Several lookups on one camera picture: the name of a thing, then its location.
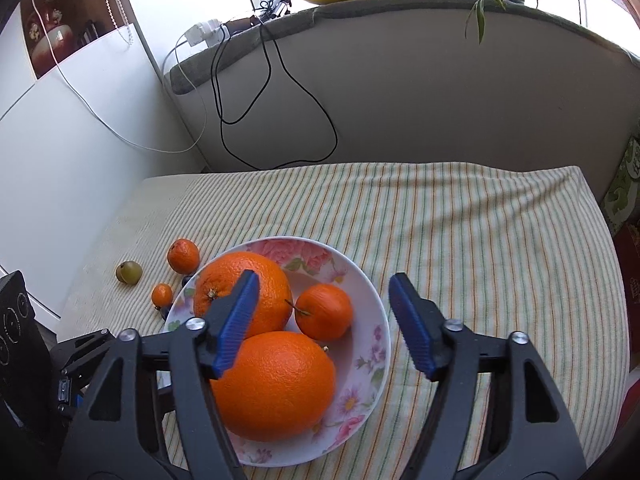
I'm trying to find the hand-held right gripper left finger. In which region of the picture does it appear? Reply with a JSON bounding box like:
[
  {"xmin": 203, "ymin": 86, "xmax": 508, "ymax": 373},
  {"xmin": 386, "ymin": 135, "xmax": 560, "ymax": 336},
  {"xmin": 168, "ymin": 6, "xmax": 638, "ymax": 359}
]
[{"xmin": 62, "ymin": 269, "xmax": 261, "ymax": 480}]

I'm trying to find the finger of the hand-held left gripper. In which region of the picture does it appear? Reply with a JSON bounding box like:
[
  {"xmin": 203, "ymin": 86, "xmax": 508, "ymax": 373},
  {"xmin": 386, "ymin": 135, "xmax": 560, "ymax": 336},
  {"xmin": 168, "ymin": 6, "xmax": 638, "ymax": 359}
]
[{"xmin": 50, "ymin": 329, "xmax": 117, "ymax": 386}]

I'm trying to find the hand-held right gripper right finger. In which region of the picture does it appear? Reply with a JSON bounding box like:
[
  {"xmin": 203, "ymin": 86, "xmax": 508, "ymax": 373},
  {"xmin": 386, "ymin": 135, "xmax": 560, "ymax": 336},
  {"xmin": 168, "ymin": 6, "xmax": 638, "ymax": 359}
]
[{"xmin": 389, "ymin": 272, "xmax": 588, "ymax": 480}]

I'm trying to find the floral white bowl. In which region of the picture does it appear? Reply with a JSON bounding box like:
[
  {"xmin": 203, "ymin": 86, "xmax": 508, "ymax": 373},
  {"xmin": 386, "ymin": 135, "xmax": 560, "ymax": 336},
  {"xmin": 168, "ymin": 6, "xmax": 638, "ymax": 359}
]
[{"xmin": 164, "ymin": 236, "xmax": 391, "ymax": 468}]

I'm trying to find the large orange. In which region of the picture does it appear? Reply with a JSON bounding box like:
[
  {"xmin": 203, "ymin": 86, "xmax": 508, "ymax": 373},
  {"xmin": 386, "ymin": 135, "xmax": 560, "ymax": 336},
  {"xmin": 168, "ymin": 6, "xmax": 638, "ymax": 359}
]
[
  {"xmin": 210, "ymin": 331, "xmax": 337, "ymax": 442},
  {"xmin": 193, "ymin": 251, "xmax": 293, "ymax": 336}
]

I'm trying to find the green kiwi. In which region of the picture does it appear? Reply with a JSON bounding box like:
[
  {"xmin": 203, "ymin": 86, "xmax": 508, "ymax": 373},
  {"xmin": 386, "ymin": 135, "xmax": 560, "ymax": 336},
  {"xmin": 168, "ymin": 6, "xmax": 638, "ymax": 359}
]
[{"xmin": 115, "ymin": 260, "xmax": 144, "ymax": 285}]

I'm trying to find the striped tablecloth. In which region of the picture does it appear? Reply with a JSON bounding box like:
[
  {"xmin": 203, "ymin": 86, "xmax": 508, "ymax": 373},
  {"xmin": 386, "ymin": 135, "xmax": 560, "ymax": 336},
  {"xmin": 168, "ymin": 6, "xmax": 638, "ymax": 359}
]
[{"xmin": 55, "ymin": 161, "xmax": 631, "ymax": 480}]

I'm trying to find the green printed bag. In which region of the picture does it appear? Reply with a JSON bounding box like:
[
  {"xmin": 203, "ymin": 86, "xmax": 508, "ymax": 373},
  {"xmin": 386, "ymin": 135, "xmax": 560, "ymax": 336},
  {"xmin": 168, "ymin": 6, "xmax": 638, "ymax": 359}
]
[{"xmin": 600, "ymin": 135, "xmax": 640, "ymax": 231}]

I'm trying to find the white power adapter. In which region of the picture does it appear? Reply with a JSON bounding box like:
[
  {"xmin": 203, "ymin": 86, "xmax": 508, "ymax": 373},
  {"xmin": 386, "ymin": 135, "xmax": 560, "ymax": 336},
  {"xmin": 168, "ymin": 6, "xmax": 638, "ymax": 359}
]
[{"xmin": 186, "ymin": 18, "xmax": 224, "ymax": 44}]

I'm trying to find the red white vase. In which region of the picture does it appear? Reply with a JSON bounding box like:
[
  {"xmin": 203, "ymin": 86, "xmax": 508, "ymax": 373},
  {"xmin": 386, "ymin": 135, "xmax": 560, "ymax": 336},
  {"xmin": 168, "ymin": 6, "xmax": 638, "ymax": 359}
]
[{"xmin": 30, "ymin": 0, "xmax": 81, "ymax": 76}]

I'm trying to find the black electronic device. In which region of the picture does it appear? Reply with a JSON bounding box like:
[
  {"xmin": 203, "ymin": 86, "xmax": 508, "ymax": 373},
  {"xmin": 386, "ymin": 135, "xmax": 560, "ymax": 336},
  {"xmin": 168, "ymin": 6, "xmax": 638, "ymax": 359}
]
[{"xmin": 225, "ymin": 5, "xmax": 291, "ymax": 30}]

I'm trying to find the grey windowsill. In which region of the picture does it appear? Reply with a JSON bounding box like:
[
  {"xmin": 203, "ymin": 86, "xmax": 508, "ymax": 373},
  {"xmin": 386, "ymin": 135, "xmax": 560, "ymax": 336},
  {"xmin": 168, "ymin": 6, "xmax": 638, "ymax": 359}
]
[{"xmin": 165, "ymin": 0, "xmax": 640, "ymax": 96}]

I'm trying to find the wooden shelf unit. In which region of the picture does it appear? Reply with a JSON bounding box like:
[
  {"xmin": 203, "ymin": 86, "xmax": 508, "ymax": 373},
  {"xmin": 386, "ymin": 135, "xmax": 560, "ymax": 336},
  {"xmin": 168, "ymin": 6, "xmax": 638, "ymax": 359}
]
[{"xmin": 20, "ymin": 0, "xmax": 131, "ymax": 81}]

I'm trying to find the long white cable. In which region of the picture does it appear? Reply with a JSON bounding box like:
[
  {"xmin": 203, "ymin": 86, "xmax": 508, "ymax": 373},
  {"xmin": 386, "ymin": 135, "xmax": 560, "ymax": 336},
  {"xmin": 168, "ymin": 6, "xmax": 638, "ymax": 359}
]
[{"xmin": 27, "ymin": 0, "xmax": 208, "ymax": 153}]

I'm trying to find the blind bead chain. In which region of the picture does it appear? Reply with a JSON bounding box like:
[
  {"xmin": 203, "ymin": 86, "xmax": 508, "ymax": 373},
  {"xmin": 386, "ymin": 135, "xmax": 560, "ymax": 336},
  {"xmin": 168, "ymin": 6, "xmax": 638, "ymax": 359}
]
[{"xmin": 105, "ymin": 0, "xmax": 134, "ymax": 46}]

